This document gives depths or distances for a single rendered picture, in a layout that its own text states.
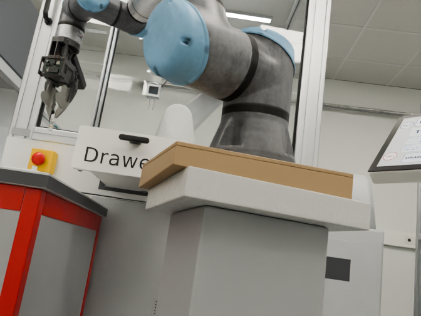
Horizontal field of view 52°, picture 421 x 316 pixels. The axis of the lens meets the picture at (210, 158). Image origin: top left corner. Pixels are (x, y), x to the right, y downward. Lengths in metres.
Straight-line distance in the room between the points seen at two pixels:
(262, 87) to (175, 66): 0.15
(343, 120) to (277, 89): 4.29
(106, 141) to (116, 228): 0.39
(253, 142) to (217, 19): 0.19
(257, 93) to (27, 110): 1.00
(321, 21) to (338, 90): 3.45
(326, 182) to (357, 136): 4.34
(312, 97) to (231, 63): 0.90
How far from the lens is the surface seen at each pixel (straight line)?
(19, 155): 1.53
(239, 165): 0.59
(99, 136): 1.11
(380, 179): 1.34
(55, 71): 1.24
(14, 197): 0.86
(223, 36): 0.66
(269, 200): 0.59
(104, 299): 1.42
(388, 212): 4.91
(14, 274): 0.85
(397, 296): 4.90
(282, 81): 0.73
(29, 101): 1.57
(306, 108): 1.53
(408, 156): 1.35
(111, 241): 1.41
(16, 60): 2.36
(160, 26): 0.68
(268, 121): 0.70
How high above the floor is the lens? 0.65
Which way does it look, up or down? 13 degrees up
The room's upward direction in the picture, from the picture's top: 8 degrees clockwise
